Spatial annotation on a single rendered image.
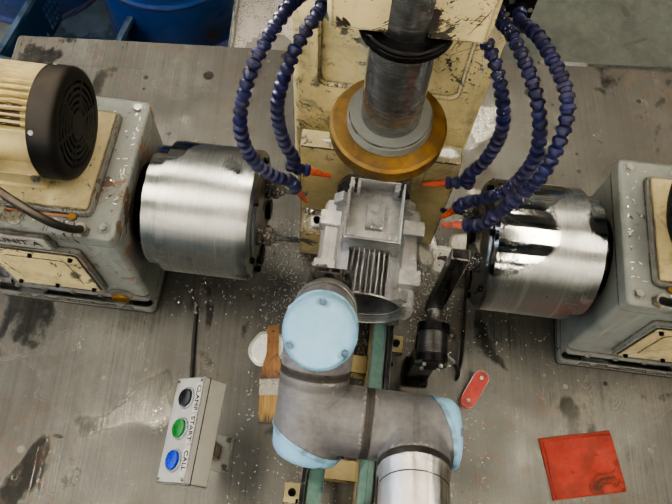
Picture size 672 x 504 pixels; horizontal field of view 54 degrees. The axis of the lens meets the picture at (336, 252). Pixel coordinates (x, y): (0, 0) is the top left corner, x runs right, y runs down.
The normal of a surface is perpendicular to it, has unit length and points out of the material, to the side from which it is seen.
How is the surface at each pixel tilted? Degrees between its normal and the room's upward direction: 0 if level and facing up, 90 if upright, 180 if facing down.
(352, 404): 13
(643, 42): 0
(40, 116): 32
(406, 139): 0
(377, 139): 0
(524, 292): 66
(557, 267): 39
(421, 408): 24
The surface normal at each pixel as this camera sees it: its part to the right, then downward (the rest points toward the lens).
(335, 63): -0.11, 0.90
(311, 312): -0.01, 0.04
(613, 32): 0.04, -0.41
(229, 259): -0.10, 0.70
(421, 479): 0.07, -0.76
